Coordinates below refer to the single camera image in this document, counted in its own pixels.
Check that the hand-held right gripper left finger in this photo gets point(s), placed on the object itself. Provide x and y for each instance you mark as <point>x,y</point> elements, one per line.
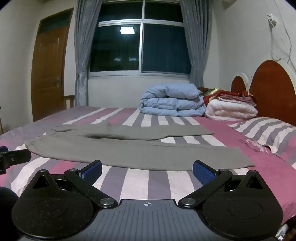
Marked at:
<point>94,169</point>

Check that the folded red patterned cloth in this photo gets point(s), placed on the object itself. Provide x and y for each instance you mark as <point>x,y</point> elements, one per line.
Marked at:
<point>231,95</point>

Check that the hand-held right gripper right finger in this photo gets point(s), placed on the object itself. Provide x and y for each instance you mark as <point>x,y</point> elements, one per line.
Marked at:
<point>200,171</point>

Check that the folded white blanket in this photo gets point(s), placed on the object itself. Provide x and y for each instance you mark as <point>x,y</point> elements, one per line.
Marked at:
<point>229,109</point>

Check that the striped pillow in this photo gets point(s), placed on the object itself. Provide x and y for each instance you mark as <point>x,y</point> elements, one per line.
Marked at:
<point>266,132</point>

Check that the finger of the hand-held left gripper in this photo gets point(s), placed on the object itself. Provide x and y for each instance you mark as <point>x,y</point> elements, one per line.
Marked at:
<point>16,157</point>

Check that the white wall plug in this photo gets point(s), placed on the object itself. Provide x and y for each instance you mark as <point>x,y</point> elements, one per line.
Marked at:
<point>272,20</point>

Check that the brown wooden door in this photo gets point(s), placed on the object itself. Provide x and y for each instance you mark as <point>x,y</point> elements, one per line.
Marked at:
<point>48,69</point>

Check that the folded light blue duvet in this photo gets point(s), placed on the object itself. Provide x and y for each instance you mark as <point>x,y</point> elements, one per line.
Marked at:
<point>171,99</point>

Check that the striped pink grey bed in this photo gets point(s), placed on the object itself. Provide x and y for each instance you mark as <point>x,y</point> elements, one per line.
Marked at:
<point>143,178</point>

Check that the rounded wooden headboard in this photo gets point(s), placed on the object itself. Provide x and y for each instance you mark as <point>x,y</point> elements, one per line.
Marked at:
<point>272,92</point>

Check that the window with white frame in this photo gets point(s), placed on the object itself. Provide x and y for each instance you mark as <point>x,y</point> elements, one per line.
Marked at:
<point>141,46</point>

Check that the wooden chair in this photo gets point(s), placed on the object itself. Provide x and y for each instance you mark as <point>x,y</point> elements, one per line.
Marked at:
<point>69,100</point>

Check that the grey pants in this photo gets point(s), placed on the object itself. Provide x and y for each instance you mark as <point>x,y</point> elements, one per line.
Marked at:
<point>115,148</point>

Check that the grey curtain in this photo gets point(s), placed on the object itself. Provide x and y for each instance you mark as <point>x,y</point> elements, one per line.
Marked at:
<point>83,58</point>
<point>197,46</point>

